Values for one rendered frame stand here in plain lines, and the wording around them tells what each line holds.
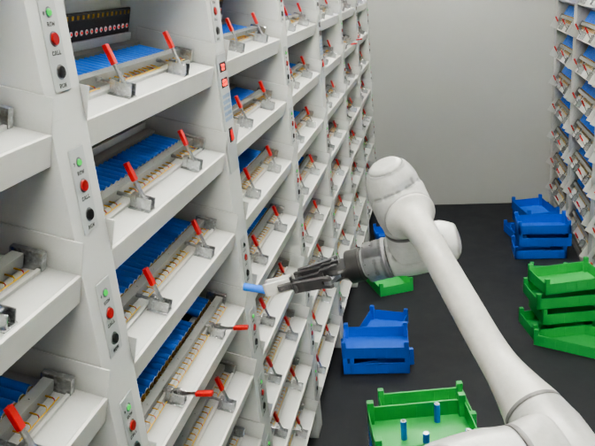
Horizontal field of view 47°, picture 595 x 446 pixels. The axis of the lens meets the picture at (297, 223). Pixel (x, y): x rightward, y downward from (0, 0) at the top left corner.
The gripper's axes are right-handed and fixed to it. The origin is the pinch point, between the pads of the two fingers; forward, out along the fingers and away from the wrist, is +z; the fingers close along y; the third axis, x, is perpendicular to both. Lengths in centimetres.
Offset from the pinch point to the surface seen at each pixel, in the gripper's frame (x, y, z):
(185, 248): -15.0, 1.8, 17.3
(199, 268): -12.0, 9.7, 12.3
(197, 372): 7.3, 18.8, 17.8
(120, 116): -49, 36, 2
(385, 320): 104, -181, 17
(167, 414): 6.9, 34.1, 18.6
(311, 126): -12, -134, 10
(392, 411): 65, -41, -5
